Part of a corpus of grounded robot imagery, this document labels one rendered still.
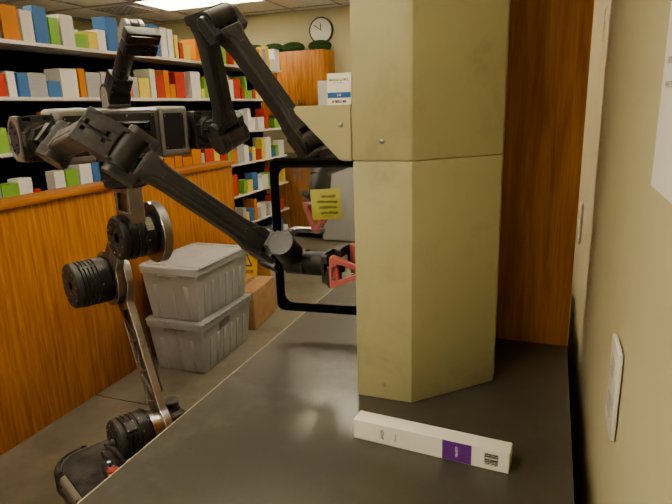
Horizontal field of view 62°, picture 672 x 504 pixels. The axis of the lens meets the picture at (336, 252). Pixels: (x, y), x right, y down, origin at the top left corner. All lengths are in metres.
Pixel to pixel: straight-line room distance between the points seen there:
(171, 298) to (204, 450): 2.38
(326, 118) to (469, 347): 0.53
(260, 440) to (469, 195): 0.59
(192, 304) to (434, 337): 2.35
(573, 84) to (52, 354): 2.67
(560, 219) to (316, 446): 0.74
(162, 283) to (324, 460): 2.50
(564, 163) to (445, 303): 0.44
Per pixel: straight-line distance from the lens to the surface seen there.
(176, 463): 1.03
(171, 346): 3.51
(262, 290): 4.07
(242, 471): 0.98
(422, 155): 1.01
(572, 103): 1.34
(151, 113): 1.82
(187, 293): 3.29
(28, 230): 3.00
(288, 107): 1.47
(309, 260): 1.22
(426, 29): 1.01
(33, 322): 3.08
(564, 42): 1.34
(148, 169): 1.19
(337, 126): 1.03
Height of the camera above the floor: 1.50
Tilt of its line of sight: 14 degrees down
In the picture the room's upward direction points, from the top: 2 degrees counter-clockwise
